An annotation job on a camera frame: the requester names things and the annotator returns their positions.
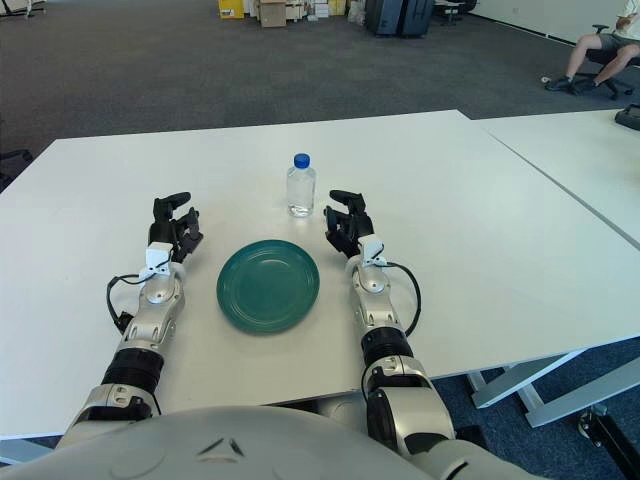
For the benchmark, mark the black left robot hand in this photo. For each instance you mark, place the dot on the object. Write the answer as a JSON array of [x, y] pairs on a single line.
[[162, 230]]

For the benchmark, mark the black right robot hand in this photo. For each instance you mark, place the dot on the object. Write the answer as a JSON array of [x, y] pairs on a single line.
[[352, 225]]

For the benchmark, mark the clear glass cup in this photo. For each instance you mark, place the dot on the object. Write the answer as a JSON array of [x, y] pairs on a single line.
[[301, 192]]

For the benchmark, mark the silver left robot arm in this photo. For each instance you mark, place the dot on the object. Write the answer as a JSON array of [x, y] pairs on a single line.
[[155, 300]]

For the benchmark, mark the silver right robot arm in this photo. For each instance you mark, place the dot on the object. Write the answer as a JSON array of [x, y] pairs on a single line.
[[375, 305]]

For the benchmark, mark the green round plate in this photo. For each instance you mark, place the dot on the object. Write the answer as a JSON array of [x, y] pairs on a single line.
[[267, 290]]

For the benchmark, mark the black empty office chair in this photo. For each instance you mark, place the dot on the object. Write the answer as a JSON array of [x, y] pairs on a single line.
[[17, 157]]

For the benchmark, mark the dark blue hard case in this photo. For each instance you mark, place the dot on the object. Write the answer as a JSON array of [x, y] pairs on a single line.
[[382, 15]]

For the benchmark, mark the white plastic bag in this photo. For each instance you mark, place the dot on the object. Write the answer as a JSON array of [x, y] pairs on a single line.
[[357, 12]]

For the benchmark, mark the stack of white boxes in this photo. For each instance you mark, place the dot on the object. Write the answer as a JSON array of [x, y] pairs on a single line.
[[320, 7]]

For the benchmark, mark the brown cardboard box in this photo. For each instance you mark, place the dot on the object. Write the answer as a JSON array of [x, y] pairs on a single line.
[[272, 15]]

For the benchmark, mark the yellow box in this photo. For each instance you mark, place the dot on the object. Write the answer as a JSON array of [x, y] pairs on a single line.
[[230, 9]]

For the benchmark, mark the black background office chair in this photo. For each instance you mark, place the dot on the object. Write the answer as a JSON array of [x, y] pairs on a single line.
[[452, 12]]

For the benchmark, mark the grey robot torso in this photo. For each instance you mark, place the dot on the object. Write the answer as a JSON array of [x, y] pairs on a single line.
[[250, 450]]

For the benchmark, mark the white floor rack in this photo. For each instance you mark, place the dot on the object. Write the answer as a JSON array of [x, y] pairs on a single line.
[[30, 7]]

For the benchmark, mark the seated person in shorts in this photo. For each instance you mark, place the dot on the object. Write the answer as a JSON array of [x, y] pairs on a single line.
[[580, 50]]

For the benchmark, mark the black office chair under person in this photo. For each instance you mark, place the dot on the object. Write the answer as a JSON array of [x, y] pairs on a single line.
[[597, 56]]

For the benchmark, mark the black bag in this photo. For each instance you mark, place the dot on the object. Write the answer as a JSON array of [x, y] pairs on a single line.
[[630, 117]]

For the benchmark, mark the black stand with caster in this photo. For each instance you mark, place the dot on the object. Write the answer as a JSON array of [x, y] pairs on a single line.
[[610, 435]]

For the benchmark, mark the white metal table frame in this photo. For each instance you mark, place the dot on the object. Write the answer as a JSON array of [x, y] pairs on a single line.
[[500, 395], [25, 450]]

